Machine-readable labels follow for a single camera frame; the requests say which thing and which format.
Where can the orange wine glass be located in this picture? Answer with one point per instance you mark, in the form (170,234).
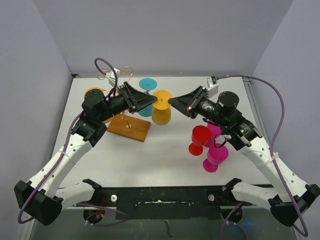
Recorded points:
(161,112)

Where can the red wine glass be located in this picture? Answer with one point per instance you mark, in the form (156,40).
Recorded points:
(199,137)

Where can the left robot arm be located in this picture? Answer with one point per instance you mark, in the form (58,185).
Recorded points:
(41,196)

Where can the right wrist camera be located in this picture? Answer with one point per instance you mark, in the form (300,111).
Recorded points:
(213,86)

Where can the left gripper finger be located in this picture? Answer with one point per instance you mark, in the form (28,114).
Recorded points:
(131,93)
(139,104)

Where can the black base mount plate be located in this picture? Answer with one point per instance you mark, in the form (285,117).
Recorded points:
(163,203)

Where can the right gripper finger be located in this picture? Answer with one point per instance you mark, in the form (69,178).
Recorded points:
(181,107)
(186,98)

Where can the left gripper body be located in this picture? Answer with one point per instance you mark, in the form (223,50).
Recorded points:
(120,102)

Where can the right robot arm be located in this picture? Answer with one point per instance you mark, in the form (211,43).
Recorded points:
(289,196)

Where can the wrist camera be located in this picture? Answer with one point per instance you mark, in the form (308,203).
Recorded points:
(111,77)
(213,86)

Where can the pink wine glass front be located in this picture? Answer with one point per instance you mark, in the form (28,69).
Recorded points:
(216,155)

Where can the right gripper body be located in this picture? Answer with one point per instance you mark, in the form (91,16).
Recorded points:
(203,106)

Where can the gold wire glass rack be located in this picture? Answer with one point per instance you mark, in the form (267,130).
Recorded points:
(129,127)

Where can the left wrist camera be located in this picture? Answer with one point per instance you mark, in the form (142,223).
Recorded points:
(111,77)

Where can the yellow wine glass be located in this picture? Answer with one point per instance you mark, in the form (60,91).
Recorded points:
(95,106)

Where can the pink wine glass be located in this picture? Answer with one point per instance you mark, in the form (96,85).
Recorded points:
(216,155)
(215,131)

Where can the pink wine glass rear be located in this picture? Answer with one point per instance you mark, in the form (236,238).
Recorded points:
(215,131)

